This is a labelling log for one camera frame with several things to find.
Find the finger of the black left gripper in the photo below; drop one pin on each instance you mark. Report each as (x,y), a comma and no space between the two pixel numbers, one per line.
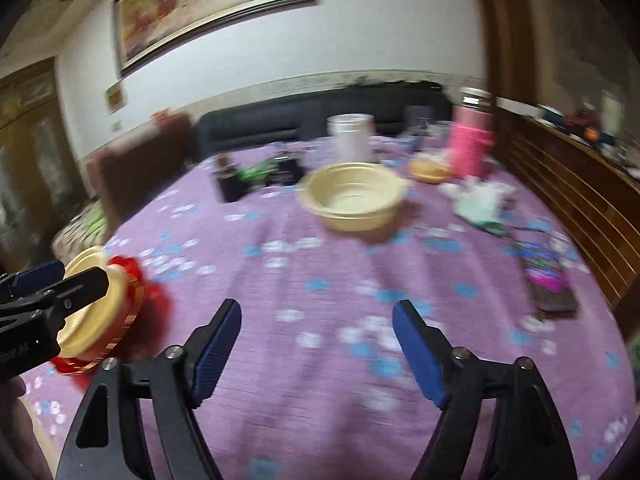
(25,283)
(73,294)

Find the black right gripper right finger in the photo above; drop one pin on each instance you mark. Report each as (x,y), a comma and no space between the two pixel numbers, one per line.
(527,439)

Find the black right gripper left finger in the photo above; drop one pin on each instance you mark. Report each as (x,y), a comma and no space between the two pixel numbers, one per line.
(106,439)

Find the large beige plastic bowl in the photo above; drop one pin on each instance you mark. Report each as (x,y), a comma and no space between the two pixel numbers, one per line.
(353,197)

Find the person's left hand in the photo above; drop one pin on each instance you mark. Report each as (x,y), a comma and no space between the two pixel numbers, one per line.
(21,455)

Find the patterned blanket bed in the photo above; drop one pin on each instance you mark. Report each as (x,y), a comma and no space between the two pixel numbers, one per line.
(87,229)

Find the red scalloped plate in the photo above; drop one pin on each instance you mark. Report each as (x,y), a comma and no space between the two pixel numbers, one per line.
(141,295)

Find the brown armchair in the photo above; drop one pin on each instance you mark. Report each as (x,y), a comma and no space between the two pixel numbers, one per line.
(129,172)

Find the smartphone with colourful screen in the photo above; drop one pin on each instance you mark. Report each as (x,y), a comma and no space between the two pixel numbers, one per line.
(547,283)

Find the dark cylindrical motor with gear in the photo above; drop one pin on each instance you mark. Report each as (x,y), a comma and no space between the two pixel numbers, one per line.
(227,176)

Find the green circuit part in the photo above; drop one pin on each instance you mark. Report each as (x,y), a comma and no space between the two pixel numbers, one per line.
(259,174)

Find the purple floral tablecloth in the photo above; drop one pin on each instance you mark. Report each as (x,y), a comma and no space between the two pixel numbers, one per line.
(316,386)

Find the wooden sideboard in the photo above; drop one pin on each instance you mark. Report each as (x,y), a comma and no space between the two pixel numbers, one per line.
(597,205)

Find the bag of snacks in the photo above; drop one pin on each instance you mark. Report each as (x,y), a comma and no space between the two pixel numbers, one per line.
(430,168)

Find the pink sleeved thermos bottle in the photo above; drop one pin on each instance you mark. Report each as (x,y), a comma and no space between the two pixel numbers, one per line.
(470,138)

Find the framed painting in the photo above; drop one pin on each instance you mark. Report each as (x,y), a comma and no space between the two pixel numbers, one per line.
(146,29)

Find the white plastic jar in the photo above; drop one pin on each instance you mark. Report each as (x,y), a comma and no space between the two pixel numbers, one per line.
(351,136)

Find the black leather sofa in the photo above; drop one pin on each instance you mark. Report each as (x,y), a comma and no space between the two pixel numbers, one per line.
(303,117)

